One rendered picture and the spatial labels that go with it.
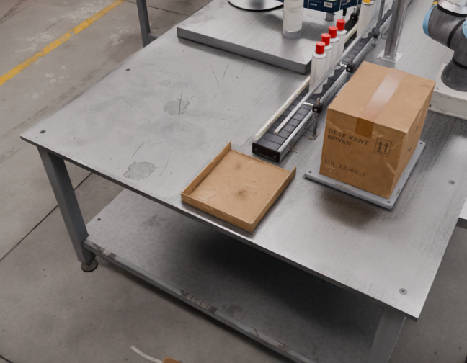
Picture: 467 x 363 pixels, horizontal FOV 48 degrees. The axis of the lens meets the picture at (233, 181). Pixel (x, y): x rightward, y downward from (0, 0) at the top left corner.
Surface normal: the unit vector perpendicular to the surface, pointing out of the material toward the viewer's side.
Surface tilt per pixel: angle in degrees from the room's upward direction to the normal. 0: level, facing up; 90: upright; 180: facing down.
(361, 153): 90
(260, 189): 0
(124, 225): 1
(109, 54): 0
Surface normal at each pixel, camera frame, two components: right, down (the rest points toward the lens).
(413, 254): -0.02, -0.72
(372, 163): -0.52, 0.60
